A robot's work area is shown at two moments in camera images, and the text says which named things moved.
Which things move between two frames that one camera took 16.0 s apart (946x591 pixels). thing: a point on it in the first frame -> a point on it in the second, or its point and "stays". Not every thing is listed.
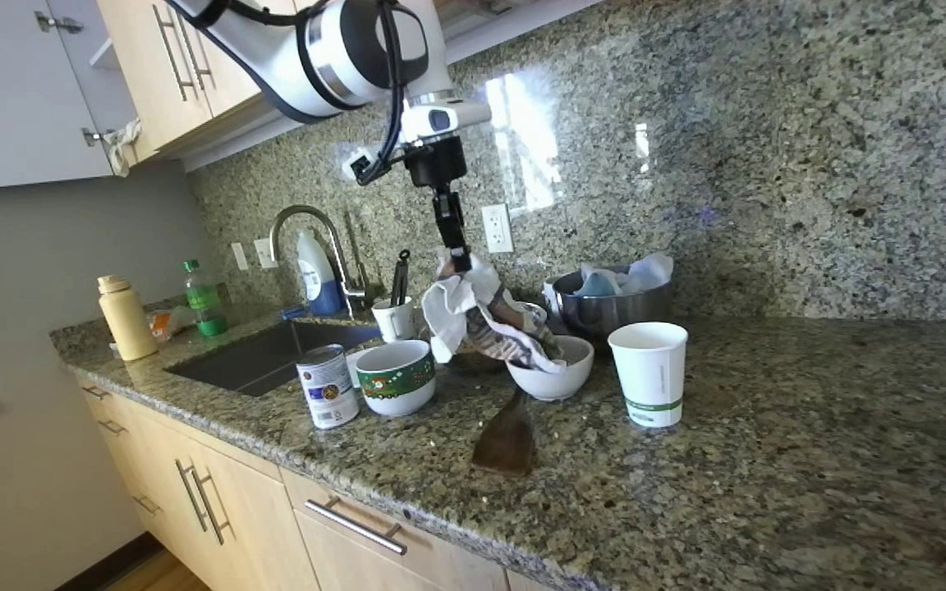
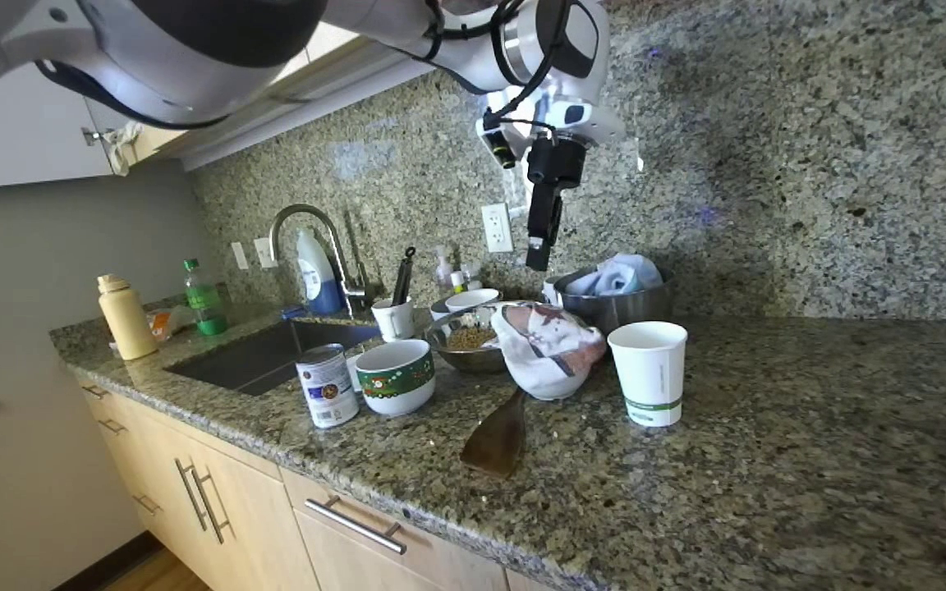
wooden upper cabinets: x=91 y=89 stays
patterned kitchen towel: x=461 y=310 -> x=545 y=349
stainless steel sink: x=269 y=363 stays
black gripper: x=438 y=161 -> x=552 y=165
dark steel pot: x=630 y=307 stays
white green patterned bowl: x=394 y=380 stays
